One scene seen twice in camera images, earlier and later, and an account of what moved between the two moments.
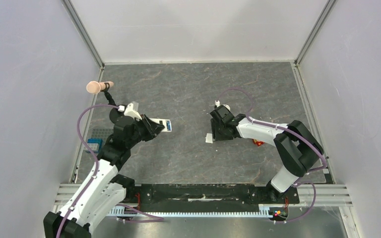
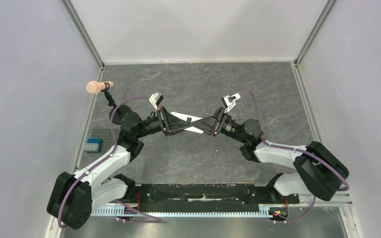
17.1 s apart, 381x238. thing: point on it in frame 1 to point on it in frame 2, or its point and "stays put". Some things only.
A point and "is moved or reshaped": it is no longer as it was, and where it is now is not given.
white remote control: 162,122 is moved or reshaped
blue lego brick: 95,140 stays put
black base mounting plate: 207,195 stays put
